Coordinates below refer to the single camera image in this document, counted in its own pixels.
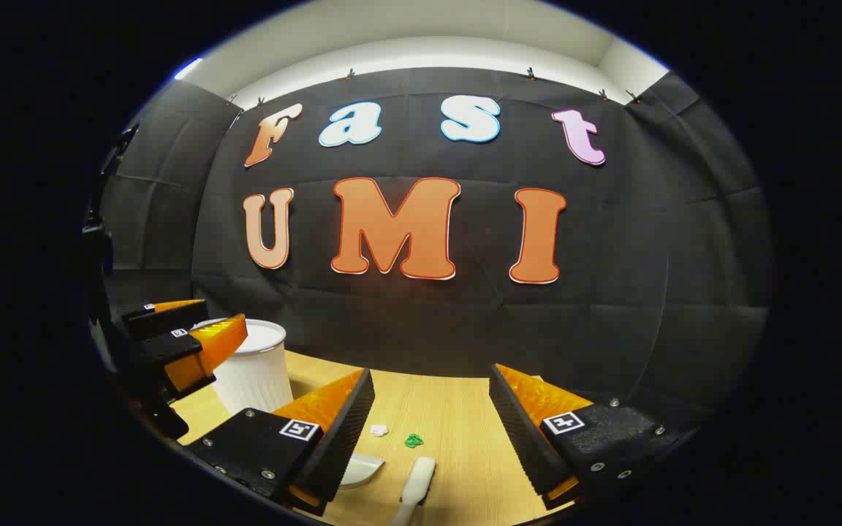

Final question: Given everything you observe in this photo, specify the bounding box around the white dustpan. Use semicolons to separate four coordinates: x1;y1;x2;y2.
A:
339;453;385;490

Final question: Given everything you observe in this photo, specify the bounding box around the wooden desktop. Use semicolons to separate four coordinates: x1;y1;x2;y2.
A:
172;349;583;526

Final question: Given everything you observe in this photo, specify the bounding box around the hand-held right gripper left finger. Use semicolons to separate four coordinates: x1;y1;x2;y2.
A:
186;367;376;518

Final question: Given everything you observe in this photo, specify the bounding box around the white ribbed garbage bin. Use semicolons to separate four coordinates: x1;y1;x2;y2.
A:
194;319;294;416

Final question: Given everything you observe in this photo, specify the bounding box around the small white broom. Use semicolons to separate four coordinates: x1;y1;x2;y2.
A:
390;457;437;526

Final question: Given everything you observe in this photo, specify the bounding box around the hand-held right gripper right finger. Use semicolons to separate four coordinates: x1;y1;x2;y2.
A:
489;363;685;512

